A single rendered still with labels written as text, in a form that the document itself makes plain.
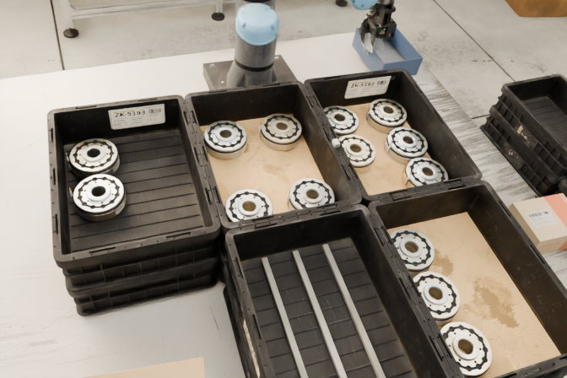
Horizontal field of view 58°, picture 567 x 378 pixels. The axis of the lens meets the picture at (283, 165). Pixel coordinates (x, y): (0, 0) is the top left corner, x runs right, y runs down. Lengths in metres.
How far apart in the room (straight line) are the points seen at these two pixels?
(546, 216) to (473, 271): 0.34
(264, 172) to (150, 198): 0.27
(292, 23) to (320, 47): 1.41
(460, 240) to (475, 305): 0.16
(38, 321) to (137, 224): 0.28
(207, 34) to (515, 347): 2.42
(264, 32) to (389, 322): 0.80
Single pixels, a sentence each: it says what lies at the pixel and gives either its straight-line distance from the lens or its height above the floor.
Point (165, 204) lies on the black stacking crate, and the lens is 1.16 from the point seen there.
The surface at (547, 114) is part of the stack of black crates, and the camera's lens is 2.30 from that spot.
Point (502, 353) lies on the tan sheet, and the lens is 1.13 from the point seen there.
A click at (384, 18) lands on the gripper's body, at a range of 1.62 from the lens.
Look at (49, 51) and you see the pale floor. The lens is 3.02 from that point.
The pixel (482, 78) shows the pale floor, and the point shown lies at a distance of 3.23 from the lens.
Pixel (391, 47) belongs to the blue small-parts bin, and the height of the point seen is 0.72.
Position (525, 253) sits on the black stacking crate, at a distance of 1.17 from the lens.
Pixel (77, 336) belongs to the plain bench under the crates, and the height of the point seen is 0.70.
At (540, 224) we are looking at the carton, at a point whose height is 0.77.
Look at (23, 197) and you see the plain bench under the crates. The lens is 1.40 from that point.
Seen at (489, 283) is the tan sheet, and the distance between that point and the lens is 1.20.
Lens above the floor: 1.75
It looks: 48 degrees down
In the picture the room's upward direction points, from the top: 10 degrees clockwise
